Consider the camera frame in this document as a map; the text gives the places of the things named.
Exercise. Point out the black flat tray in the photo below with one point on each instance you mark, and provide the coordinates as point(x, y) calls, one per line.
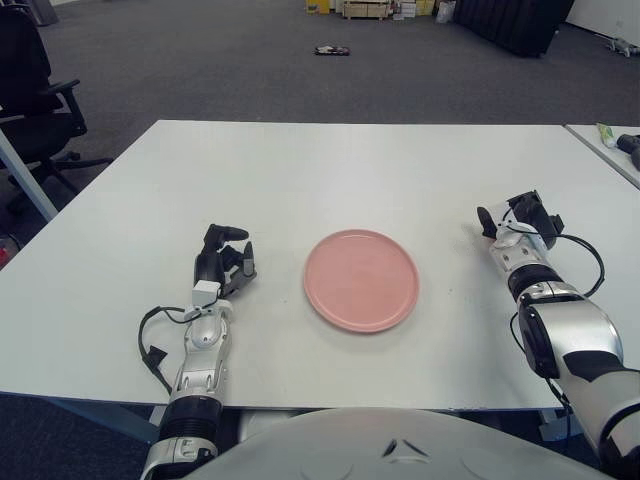
point(333, 50)

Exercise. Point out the black office chair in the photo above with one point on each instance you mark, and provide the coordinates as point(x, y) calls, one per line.
point(25, 115)

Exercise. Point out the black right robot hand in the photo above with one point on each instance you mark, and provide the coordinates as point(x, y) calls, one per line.
point(537, 220)

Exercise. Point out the pink round plate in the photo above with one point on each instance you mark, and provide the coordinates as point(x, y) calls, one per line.
point(362, 281)

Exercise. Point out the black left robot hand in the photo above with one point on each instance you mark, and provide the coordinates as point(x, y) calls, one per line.
point(209, 262)

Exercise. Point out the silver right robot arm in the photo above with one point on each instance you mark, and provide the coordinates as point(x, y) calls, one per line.
point(570, 330)

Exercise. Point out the yellow cardboard box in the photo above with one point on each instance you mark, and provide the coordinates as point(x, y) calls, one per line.
point(318, 6)

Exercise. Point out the black handheld controller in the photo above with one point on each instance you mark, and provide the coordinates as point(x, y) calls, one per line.
point(629, 143)

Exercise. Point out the grey robot torso shell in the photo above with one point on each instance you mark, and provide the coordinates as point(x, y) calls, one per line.
point(350, 450)

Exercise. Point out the white plastic bag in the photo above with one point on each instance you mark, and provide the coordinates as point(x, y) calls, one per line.
point(445, 13)

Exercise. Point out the wooden pallet crate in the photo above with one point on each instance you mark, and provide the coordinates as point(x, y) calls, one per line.
point(365, 10)

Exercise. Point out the blue table frame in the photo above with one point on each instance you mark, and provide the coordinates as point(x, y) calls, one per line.
point(100, 410)

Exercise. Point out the small red object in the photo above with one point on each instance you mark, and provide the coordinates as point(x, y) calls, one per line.
point(4, 252)

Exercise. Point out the grey robot dog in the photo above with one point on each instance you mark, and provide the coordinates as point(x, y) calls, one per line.
point(621, 47)

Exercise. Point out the green white tube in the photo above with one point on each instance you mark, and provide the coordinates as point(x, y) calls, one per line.
point(607, 136)

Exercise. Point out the grey slanted desk leg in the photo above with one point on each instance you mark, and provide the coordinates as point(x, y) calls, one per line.
point(25, 170)

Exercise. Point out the black draped curtain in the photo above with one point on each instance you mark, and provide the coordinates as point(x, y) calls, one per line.
point(515, 25)

